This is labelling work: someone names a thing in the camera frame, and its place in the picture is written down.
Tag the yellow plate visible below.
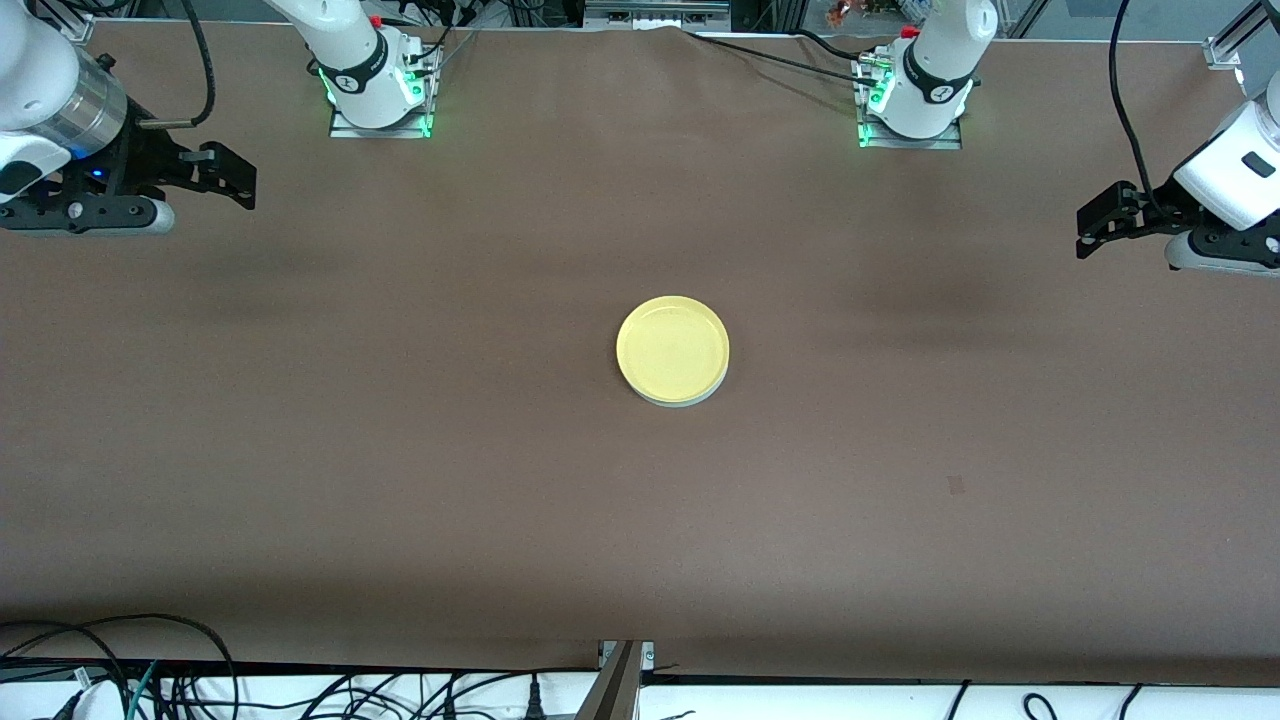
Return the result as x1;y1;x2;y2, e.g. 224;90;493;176
616;296;731;402

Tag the pale green plate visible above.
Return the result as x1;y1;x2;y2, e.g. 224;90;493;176
628;362;730;409

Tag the aluminium corner profile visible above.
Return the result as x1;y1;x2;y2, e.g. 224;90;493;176
1205;0;1280;70

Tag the brown table cloth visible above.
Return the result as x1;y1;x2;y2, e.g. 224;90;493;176
0;20;1280;687

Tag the white lower shelf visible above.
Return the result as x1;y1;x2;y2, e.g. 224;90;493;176
0;672;1280;720

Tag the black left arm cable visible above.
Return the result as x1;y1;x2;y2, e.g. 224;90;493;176
1107;0;1167;217

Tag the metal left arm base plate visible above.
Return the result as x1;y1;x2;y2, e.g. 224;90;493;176
857;52;964;151

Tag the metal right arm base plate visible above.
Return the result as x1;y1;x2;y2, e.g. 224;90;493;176
329;45;442;140

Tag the short black table cable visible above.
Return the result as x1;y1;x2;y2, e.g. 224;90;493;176
795;28;873;59

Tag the long black table cable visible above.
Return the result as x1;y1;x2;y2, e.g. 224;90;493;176
683;28;881;79

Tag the black looping floor cable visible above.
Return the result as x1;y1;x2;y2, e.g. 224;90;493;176
0;613;239;720

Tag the aluminium frame rail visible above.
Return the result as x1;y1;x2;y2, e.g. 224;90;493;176
583;0;733;31

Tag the green cable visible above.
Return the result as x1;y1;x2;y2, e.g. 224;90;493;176
124;660;162;720

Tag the aluminium profile post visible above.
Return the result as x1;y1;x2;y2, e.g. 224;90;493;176
575;640;657;720

